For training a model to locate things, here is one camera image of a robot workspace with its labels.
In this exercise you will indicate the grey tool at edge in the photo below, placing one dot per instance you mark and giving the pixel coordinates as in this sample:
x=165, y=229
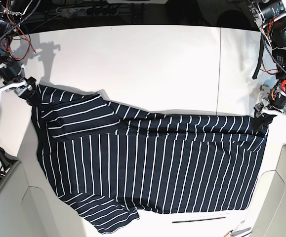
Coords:
x=238, y=230

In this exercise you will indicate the grey chair right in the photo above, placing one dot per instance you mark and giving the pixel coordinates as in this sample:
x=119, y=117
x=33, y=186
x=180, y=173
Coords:
x=266, y=215

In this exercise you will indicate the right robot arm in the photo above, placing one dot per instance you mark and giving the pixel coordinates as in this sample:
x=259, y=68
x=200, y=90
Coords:
x=13, y=13

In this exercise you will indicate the grey chair left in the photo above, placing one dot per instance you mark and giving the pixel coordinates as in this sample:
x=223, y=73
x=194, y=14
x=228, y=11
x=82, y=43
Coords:
x=30, y=208

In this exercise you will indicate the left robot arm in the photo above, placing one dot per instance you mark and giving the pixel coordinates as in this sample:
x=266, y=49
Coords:
x=270, y=18

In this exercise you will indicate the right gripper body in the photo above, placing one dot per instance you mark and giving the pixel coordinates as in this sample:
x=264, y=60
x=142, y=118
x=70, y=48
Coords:
x=18, y=86

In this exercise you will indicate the black power strip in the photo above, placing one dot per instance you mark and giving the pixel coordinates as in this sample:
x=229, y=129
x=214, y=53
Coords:
x=70, y=12

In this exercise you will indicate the grey chair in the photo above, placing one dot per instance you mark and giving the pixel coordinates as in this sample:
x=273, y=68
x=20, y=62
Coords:
x=30, y=208
x=266, y=215

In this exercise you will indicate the navy white striped T-shirt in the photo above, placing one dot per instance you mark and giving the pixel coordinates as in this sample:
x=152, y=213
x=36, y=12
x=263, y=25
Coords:
x=107, y=160

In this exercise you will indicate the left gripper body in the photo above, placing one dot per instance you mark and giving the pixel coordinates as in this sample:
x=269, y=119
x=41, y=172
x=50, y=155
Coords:
x=272, y=102

